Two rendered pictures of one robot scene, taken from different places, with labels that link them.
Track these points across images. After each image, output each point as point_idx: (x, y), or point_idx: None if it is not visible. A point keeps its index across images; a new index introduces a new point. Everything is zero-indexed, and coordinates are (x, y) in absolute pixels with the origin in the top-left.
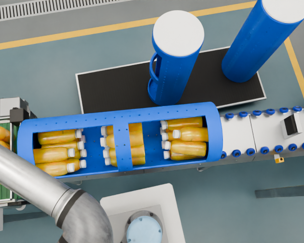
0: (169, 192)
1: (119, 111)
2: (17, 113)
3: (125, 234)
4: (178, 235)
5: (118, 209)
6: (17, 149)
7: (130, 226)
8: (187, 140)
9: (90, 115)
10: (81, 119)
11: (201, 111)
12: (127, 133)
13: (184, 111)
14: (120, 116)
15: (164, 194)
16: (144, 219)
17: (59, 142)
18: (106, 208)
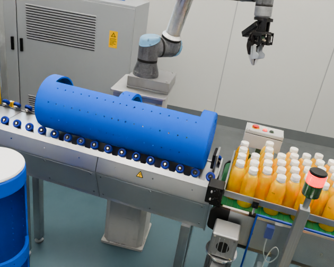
0: (115, 87)
1: (117, 116)
2: (215, 184)
3: (159, 47)
4: (125, 78)
5: (154, 93)
6: (216, 113)
7: (155, 39)
8: None
9: (145, 116)
10: (155, 114)
11: (55, 84)
12: (124, 92)
13: (68, 89)
14: (121, 104)
15: (119, 87)
16: (146, 38)
17: None
18: (163, 96)
